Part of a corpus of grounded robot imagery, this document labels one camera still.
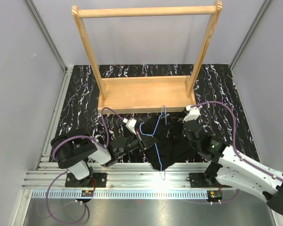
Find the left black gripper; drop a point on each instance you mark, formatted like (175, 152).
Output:
(144, 143)

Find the black trousers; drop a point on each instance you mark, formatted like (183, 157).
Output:
(171, 147)

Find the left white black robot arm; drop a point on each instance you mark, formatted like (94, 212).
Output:
(72, 151)

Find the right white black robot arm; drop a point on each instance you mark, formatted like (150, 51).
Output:
(229, 167)

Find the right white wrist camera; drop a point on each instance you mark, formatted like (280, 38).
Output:
(192, 113)

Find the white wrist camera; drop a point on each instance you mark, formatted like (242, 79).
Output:
(130, 124)
(192, 113)

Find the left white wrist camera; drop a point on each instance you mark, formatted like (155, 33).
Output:
(130, 124)

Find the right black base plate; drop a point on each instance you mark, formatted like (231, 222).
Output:
(202, 180)

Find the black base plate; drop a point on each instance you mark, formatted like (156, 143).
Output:
(96, 179)
(202, 180)

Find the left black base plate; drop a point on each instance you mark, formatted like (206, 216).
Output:
(96, 179)

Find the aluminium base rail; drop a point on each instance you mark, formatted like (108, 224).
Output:
(122, 176)

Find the slotted grey cable duct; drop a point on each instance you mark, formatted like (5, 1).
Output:
(128, 194)

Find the left aluminium frame post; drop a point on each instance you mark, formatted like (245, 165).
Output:
(41, 25)

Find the aluminium frame post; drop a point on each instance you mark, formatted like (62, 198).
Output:
(259, 16)
(41, 25)

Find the right aluminium frame post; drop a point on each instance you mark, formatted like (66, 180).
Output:
(259, 16)

